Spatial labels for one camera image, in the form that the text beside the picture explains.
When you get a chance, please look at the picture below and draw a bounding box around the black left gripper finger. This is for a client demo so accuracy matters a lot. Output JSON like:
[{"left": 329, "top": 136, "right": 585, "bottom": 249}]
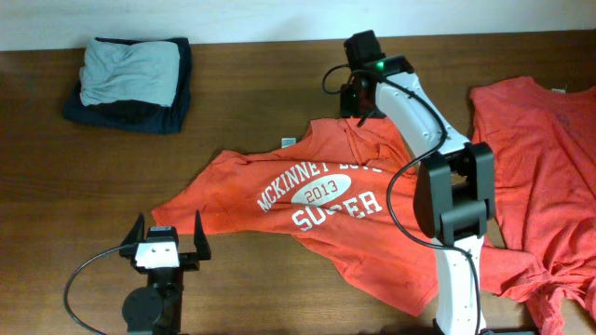
[
  {"left": 194, "top": 210, "right": 211, "bottom": 260},
  {"left": 121, "top": 213, "right": 145, "bottom": 247}
]

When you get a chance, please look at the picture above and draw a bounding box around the orange McKinney soccer t-shirt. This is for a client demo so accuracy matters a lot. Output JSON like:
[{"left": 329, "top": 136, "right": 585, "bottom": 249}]
[{"left": 151, "top": 115, "right": 549, "bottom": 318}]

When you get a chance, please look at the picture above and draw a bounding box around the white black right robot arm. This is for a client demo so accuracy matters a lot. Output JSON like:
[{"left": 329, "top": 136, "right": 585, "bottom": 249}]
[{"left": 337, "top": 30, "right": 495, "bottom": 334}]

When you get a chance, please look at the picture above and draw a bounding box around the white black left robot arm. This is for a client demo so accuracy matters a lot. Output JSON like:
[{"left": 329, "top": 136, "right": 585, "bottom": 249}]
[{"left": 119, "top": 213, "right": 211, "bottom": 335}]

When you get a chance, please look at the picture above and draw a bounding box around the dark navy folded garment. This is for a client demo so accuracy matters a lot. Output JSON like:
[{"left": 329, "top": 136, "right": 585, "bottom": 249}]
[{"left": 61, "top": 37, "right": 193, "bottom": 135}]

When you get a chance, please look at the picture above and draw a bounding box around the light grey folded garment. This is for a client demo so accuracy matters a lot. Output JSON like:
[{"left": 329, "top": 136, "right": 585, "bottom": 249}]
[{"left": 79, "top": 39, "right": 181, "bottom": 107}]

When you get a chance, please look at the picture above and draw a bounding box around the plain orange t-shirt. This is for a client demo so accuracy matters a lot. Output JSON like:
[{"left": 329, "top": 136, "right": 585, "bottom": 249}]
[{"left": 470, "top": 76, "right": 595, "bottom": 334}]

